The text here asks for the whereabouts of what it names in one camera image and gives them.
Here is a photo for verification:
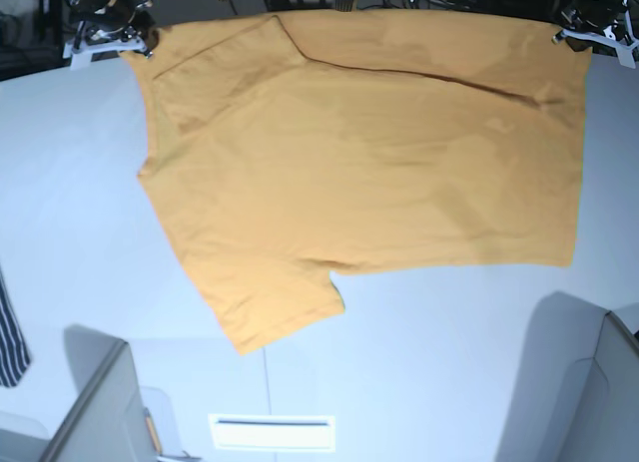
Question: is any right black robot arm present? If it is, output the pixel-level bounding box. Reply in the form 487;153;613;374
63;0;159;68

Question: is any orange T-shirt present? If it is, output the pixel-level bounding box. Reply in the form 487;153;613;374
125;10;591;354

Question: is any grey bin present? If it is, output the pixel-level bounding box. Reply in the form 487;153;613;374
495;311;638;461
1;339;200;461

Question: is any right grey bin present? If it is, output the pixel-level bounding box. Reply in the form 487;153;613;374
495;311;638;461

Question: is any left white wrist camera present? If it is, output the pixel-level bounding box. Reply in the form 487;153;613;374
615;46;638;69

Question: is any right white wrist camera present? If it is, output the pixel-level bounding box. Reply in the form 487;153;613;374
69;52;93;71

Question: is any left grey bin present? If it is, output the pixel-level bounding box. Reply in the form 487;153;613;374
1;339;200;461

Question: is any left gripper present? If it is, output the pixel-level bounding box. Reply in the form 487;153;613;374
552;0;638;52

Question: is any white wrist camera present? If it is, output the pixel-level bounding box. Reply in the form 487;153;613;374
69;52;93;71
615;46;638;69

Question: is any white paper label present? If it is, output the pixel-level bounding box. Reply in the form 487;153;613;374
209;414;335;453

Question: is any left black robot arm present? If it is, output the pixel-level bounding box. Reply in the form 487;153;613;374
552;0;638;68

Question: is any navy white striped shirt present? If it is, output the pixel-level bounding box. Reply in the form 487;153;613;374
0;278;32;388

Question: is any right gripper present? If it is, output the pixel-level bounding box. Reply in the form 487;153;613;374
63;0;160;59

